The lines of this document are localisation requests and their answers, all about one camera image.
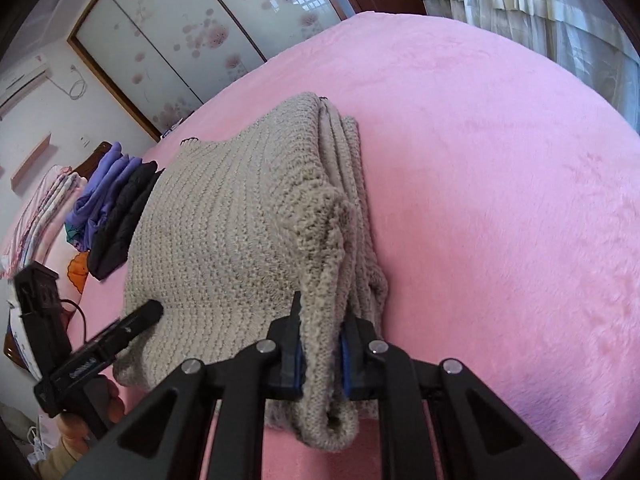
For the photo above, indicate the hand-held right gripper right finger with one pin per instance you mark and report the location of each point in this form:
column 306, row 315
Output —
column 347, row 360

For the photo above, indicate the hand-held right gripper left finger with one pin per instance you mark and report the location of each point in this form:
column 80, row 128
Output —
column 285, row 355

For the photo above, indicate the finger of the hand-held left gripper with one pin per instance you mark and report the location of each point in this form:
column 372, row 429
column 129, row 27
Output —
column 142, row 317

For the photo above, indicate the grey knit cardigan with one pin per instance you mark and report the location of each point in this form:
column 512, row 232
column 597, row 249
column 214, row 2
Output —
column 225, row 235

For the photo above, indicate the person's left forearm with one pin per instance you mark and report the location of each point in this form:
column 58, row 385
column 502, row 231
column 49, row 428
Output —
column 55, row 465

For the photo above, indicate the person's left hand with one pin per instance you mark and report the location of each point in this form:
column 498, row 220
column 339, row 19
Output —
column 114, row 402

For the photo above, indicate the white cartoon print pillow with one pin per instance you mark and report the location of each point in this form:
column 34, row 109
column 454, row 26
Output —
column 75, row 270

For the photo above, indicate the black folded padded jacket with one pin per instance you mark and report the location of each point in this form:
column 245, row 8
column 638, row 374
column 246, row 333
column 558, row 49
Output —
column 120, row 220

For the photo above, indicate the purple folded sweatshirt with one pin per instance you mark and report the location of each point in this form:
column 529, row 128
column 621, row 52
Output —
column 100, row 185

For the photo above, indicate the pink striped folded quilt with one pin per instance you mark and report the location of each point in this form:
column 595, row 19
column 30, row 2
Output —
column 45, row 200

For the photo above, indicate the wooden headboard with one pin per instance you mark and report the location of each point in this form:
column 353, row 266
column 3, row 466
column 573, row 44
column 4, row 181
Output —
column 95, row 160

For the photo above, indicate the pink bed sheet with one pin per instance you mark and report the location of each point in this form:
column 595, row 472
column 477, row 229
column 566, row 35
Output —
column 500, row 210

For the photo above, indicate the white air conditioner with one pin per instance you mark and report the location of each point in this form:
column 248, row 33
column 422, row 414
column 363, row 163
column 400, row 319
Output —
column 22, row 85

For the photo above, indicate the frosted floral wardrobe doors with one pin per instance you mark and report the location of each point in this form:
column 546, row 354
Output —
column 200, row 35

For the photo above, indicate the white curtain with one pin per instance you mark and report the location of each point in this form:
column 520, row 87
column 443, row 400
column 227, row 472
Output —
column 525, row 5

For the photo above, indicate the wooden wall shelf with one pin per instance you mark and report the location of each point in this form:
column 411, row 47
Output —
column 30, row 160

